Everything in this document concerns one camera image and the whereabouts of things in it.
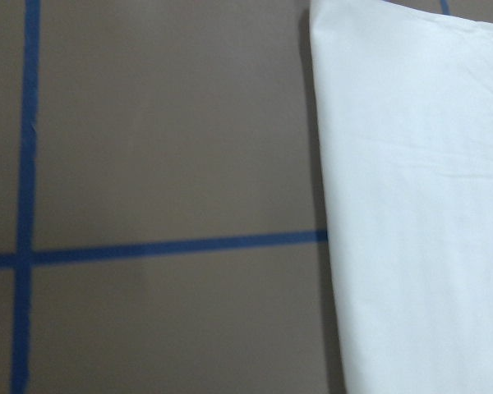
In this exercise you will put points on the white printed t-shirt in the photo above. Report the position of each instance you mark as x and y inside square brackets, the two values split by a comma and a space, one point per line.
[405, 114]

